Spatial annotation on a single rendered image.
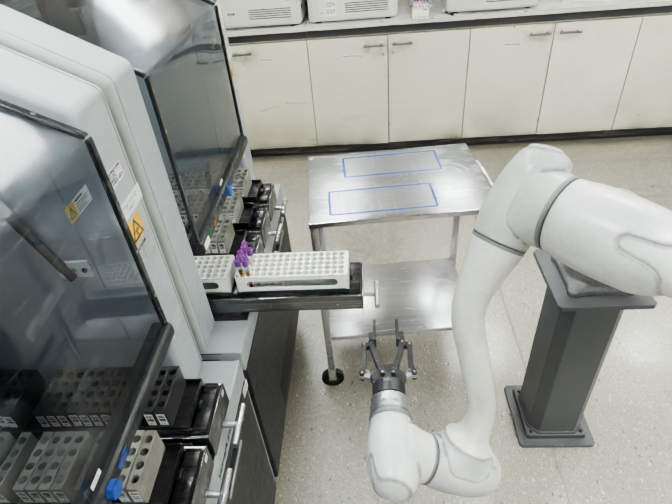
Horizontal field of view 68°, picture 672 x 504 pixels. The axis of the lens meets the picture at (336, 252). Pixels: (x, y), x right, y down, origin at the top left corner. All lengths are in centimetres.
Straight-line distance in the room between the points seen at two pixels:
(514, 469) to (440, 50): 250
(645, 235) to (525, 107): 298
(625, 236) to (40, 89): 88
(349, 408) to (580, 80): 266
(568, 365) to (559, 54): 237
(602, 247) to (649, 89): 324
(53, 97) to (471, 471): 99
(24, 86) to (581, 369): 160
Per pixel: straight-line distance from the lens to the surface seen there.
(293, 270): 131
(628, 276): 83
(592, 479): 204
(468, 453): 109
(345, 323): 196
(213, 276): 136
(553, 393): 185
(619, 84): 392
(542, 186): 87
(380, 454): 104
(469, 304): 94
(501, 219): 89
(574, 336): 165
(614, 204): 84
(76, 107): 88
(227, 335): 137
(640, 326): 257
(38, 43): 103
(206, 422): 111
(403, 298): 206
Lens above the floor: 170
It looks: 38 degrees down
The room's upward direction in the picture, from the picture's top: 6 degrees counter-clockwise
